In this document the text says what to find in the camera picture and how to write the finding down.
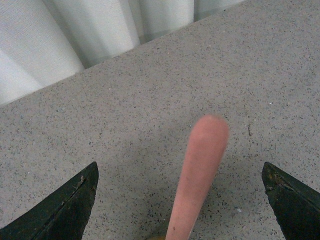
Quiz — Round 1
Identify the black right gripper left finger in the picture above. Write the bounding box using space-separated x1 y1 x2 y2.
0 161 98 240

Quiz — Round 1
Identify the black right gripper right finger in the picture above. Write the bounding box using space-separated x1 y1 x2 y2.
261 162 320 240

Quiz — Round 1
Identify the bamboo chopstick holder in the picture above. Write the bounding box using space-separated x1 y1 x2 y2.
148 235 166 240

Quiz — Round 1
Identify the white curtain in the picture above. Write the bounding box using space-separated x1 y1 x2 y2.
0 0 235 105

